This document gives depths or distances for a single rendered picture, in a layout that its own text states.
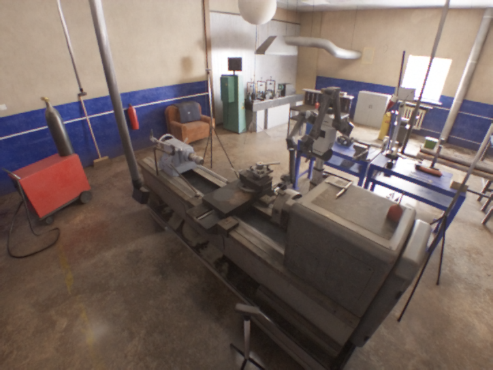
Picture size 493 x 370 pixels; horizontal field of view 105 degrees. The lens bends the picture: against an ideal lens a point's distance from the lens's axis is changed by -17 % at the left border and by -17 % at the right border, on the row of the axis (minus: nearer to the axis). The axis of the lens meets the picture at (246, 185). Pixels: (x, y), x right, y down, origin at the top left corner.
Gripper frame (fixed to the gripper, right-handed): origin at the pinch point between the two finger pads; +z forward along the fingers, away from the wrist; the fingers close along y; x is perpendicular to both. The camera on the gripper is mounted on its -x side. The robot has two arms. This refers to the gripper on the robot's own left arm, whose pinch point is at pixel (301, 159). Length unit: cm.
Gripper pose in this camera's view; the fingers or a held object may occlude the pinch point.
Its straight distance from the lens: 206.4
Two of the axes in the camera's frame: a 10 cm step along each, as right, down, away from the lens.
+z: -4.1, 8.9, 2.1
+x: 7.1, 1.6, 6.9
